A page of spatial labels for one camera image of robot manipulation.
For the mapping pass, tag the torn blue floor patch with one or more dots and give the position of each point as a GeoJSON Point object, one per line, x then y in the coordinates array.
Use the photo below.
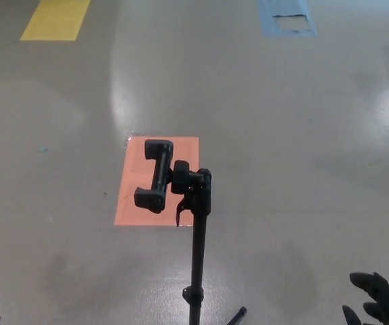
{"type": "Point", "coordinates": [267, 20]}

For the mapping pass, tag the black tripod phone stand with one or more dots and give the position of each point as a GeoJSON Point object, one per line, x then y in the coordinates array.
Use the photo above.
{"type": "Point", "coordinates": [199, 237]}

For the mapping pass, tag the orange floor patch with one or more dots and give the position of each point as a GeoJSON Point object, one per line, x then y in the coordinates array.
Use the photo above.
{"type": "Point", "coordinates": [130, 210]}

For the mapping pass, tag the yellow floor patch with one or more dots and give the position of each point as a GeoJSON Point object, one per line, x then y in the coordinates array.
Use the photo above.
{"type": "Point", "coordinates": [54, 20]}

